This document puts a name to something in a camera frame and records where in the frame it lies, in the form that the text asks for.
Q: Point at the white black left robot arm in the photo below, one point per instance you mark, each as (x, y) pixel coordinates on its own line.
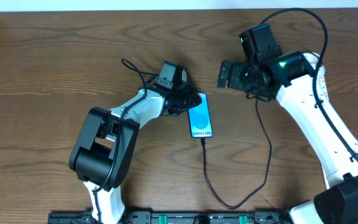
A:
(103, 151)

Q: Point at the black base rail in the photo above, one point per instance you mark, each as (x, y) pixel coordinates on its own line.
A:
(145, 217)

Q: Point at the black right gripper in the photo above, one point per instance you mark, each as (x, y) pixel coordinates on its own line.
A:
(234, 76)

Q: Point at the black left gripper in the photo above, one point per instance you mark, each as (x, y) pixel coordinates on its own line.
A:
(186, 99)

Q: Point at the white power strip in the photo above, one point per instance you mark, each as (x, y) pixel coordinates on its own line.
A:
(321, 87)

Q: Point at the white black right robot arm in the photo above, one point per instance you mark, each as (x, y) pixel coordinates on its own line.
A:
(296, 81)

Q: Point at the blue Galaxy smartphone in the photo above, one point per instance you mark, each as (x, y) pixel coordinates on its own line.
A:
(200, 120)

